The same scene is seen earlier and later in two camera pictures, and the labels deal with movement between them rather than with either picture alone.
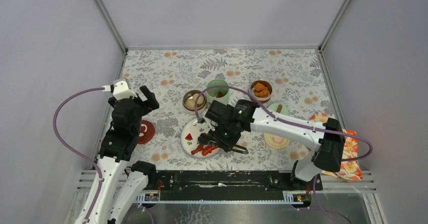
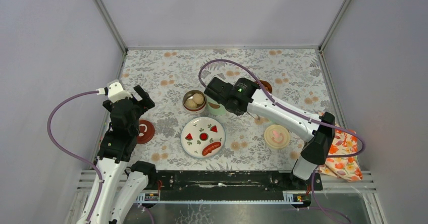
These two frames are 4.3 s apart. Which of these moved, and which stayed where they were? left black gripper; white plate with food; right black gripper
Moved: right black gripper
Stayed: left black gripper; white plate with food
